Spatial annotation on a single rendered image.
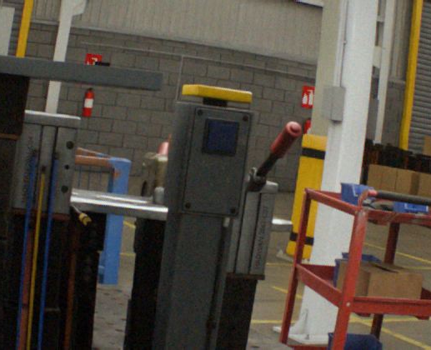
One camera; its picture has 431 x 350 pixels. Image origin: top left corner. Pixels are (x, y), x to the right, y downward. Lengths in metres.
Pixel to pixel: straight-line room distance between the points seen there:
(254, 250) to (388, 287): 2.19
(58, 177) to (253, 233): 0.26
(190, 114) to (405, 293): 2.48
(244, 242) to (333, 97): 3.96
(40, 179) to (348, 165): 4.13
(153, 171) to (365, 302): 1.88
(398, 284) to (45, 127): 2.40
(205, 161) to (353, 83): 4.20
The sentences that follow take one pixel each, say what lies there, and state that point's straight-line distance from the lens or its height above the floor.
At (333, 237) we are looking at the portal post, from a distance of 5.20.
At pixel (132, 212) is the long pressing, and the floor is 0.99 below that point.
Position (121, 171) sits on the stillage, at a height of 0.91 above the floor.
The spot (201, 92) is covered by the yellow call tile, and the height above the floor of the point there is 1.15.
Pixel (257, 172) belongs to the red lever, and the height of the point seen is 1.07.
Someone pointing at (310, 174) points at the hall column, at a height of 0.77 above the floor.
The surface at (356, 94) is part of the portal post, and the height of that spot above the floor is 1.37.
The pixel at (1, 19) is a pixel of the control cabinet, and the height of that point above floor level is 1.87.
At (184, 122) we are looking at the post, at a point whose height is 1.12.
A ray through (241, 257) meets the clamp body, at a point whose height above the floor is 0.96.
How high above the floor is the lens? 1.13
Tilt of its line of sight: 3 degrees down
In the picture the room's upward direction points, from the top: 8 degrees clockwise
